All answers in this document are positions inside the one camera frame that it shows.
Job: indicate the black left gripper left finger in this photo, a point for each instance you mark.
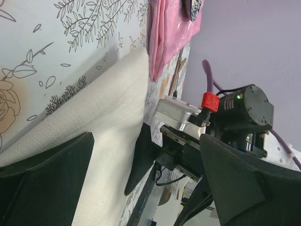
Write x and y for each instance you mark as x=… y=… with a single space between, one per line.
x=44 y=189

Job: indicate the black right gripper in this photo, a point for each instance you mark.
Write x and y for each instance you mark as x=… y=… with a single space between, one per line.
x=181 y=151

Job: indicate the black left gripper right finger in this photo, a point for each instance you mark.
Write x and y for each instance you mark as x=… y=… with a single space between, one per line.
x=248 y=191

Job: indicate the white cloth napkin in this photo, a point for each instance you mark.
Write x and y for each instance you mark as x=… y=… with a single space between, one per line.
x=111 y=108

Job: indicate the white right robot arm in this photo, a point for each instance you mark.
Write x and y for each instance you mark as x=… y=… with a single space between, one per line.
x=244 y=110

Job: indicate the rose gold knife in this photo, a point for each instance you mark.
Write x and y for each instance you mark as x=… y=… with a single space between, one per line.
x=173 y=78

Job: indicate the pink floral placemat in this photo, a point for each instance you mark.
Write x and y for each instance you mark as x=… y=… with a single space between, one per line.
x=170 y=31

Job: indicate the blue floral plate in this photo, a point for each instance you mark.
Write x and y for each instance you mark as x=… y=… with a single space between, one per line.
x=192 y=8

